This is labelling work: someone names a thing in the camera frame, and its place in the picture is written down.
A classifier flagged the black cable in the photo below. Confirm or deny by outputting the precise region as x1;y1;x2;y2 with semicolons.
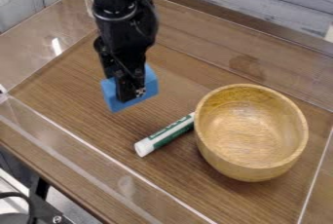
0;192;38;224

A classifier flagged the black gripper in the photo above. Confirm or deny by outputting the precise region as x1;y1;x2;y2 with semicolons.
93;3;160;103

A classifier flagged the white green marker pen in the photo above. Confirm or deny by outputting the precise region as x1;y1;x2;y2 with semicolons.
134;113;195;158

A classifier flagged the black table leg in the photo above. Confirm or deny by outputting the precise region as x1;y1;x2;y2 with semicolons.
34;177;51;201

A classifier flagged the clear acrylic tray wall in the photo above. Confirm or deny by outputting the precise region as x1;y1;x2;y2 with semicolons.
0;0;333;224

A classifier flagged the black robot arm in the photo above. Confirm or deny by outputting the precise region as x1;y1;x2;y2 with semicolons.
93;0;160;103

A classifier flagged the blue foam block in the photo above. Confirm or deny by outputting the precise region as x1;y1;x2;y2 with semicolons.
101;65;160;113

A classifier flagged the brown wooden bowl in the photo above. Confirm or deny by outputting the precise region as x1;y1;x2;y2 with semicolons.
195;84;310;182

